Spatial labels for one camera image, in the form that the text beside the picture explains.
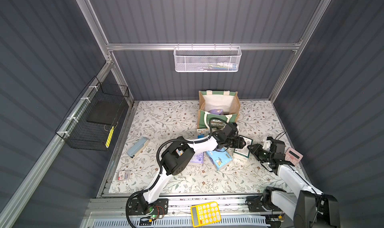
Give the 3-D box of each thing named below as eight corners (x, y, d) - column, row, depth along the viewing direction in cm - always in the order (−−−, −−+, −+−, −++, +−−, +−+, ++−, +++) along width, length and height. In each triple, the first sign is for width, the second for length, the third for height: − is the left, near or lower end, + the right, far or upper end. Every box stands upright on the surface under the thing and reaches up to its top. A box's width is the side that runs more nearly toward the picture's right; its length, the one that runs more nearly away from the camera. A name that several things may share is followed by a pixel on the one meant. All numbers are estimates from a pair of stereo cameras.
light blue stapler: (126, 155, 93) (122, 151, 89) (139, 138, 101) (136, 134, 97) (136, 160, 91) (134, 156, 87) (149, 142, 99) (147, 138, 95)
